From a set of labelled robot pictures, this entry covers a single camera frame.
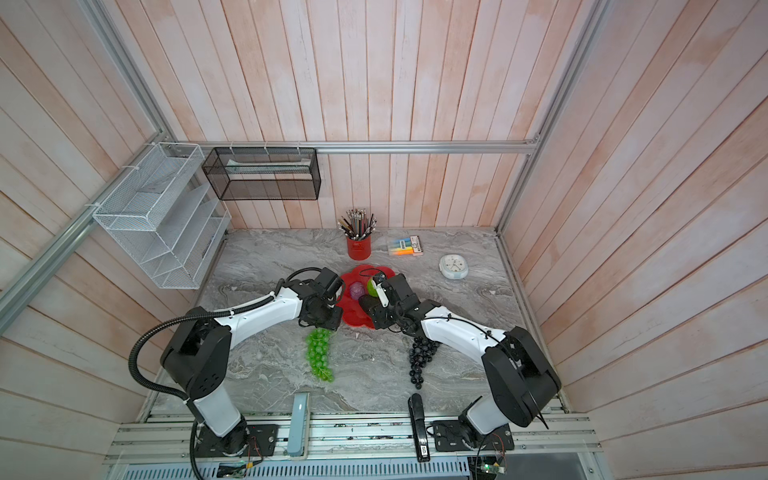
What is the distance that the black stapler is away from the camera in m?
0.71

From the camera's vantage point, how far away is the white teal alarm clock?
106cm

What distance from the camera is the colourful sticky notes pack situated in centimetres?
115

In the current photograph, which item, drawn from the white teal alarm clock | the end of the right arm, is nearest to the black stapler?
the end of the right arm
